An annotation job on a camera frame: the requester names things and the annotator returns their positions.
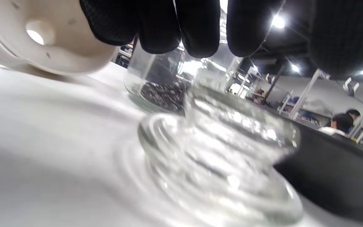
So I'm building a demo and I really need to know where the person's left hand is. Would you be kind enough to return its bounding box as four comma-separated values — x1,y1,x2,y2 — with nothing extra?
80,0,363,79

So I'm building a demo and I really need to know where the heap of stored coffee beans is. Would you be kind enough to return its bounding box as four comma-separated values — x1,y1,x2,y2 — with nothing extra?
140,80,193,112

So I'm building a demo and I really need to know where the beige plastic funnel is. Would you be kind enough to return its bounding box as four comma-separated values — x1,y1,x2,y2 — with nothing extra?
0,0,120,75

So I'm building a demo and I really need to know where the clear glass jar lid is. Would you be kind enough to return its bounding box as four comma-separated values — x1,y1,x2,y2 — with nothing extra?
137,85,305,226

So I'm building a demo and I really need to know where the clear glass jar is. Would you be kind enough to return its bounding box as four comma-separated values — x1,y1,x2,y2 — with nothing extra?
124,41,201,114

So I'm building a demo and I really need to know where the black desk partition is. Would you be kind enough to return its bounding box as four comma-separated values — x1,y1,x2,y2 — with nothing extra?
273,121,363,224

